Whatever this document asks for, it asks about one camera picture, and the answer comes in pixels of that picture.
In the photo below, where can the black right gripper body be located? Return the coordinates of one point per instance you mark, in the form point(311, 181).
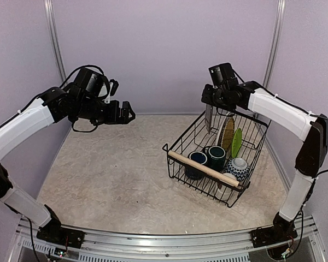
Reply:
point(218, 97)

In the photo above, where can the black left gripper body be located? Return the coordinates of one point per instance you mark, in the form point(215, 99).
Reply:
point(88, 109)

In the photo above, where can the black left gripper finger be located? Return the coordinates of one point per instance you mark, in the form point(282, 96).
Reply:
point(126, 112)
point(121, 120)

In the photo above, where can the grey reindeer plate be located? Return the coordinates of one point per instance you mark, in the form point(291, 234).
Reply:
point(208, 117)

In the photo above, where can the yellow woven pattern plate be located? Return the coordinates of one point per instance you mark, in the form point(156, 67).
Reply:
point(227, 133)

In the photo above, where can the black white striped plate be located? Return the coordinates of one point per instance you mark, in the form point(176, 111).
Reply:
point(218, 137)

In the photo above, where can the green leaf shaped plate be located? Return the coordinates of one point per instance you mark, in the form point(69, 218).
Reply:
point(236, 143)

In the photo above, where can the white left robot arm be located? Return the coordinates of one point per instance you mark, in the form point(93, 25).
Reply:
point(43, 110)

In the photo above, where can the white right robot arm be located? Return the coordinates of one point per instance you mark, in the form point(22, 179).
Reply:
point(310, 129)

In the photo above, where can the dark green mug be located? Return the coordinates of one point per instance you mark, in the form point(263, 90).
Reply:
point(216, 157)

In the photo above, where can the blue white patterned bowl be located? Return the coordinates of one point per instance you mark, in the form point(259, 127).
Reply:
point(238, 167)

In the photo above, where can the white cup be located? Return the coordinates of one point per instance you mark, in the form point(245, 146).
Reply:
point(222, 192)

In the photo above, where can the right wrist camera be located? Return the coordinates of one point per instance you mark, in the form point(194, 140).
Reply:
point(223, 74)

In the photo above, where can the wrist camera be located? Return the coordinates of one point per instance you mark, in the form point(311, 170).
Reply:
point(107, 95)
point(223, 74)

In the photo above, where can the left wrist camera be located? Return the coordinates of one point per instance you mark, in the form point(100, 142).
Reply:
point(107, 95)

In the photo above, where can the wooden rack handle near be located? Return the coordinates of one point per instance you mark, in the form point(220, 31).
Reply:
point(202, 168)

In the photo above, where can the black wire dish rack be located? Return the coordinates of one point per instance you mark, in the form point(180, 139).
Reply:
point(191, 142)

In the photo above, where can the right aluminium corner post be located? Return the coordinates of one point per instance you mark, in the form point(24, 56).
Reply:
point(277, 32)

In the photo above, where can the aluminium corner post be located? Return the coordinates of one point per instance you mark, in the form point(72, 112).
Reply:
point(277, 32)
point(52, 28)

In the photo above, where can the left aluminium corner post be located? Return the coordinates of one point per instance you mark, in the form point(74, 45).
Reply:
point(52, 28)

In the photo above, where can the aluminium front rail frame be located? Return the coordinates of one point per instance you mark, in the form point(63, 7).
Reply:
point(99, 245)

